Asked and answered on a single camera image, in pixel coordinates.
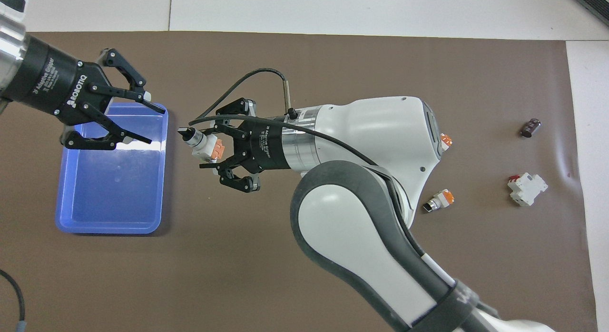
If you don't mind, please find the dark ribbed device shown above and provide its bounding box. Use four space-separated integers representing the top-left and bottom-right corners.
573 0 609 28

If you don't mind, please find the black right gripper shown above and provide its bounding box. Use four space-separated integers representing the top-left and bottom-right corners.
199 98 293 194

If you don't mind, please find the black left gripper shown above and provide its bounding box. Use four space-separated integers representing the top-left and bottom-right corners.
4 34 167 151

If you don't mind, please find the white circuit breaker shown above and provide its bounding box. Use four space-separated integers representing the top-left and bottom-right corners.
507 173 549 207

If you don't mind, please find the blue plastic tray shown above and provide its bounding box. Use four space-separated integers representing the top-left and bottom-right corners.
55 102 169 235

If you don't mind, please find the small black terminal block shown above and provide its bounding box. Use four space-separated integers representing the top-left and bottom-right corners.
520 118 542 138

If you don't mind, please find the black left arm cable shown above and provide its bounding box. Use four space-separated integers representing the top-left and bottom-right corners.
0 269 25 332

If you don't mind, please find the brown table mat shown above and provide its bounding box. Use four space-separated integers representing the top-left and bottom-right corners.
0 31 599 332

